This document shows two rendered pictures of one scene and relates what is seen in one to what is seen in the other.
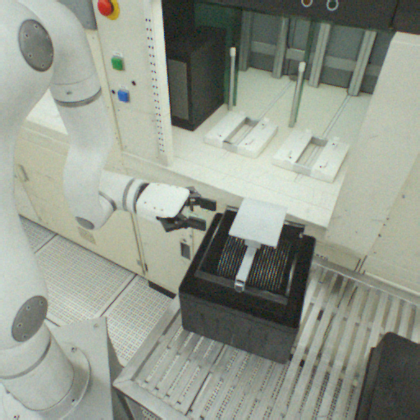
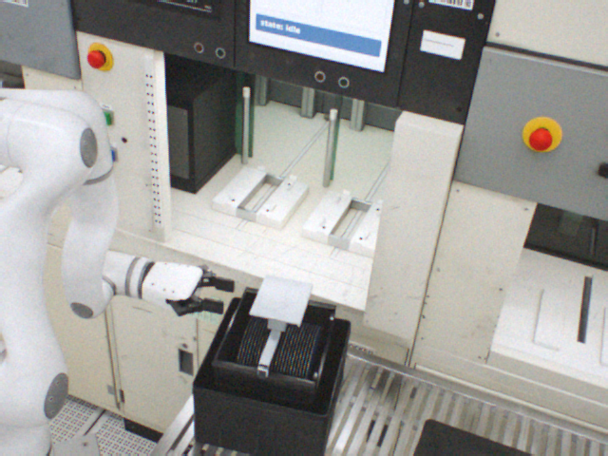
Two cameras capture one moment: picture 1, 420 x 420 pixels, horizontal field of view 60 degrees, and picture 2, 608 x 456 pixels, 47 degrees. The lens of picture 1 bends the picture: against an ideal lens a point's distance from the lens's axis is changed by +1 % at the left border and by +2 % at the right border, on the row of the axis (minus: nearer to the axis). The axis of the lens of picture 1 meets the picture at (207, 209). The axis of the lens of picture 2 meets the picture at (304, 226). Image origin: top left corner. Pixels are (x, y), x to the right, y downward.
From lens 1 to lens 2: 61 cm
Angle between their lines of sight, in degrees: 11
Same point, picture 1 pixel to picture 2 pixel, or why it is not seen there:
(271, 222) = (294, 300)
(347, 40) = not seen: hidden behind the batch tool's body
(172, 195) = (183, 275)
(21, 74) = (78, 171)
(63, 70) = not seen: hidden behind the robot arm
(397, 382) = not seen: outside the picture
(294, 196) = (329, 275)
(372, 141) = (395, 212)
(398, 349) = (436, 435)
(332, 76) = (380, 117)
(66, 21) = (93, 111)
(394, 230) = (436, 310)
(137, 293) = (106, 440)
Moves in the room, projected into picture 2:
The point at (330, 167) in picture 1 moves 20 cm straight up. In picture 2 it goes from (372, 239) to (383, 175)
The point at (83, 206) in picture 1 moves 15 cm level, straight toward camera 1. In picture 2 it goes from (85, 289) to (114, 340)
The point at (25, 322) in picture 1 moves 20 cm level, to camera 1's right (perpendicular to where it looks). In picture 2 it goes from (54, 397) to (186, 390)
